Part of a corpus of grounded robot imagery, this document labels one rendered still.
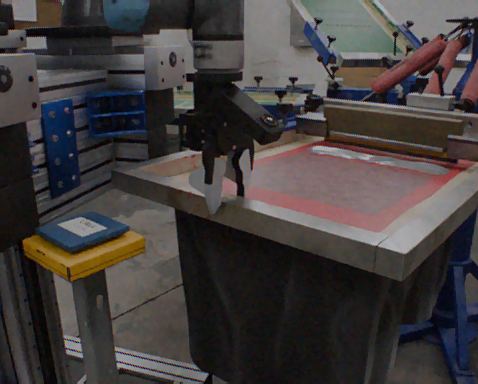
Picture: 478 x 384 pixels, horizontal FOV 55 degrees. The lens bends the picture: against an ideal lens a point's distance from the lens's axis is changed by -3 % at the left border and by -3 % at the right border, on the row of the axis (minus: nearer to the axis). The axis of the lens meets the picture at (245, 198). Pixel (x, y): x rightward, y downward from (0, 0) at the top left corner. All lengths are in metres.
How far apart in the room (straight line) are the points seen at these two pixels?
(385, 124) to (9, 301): 0.95
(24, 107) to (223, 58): 0.28
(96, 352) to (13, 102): 0.39
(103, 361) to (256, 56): 6.09
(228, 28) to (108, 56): 0.46
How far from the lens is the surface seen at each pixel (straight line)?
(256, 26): 6.70
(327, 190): 0.90
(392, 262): 0.60
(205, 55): 0.69
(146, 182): 0.86
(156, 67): 1.03
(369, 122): 1.22
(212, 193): 0.70
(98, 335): 0.78
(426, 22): 5.56
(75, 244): 0.67
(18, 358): 1.20
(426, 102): 1.46
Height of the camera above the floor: 1.23
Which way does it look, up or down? 19 degrees down
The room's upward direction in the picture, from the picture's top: straight up
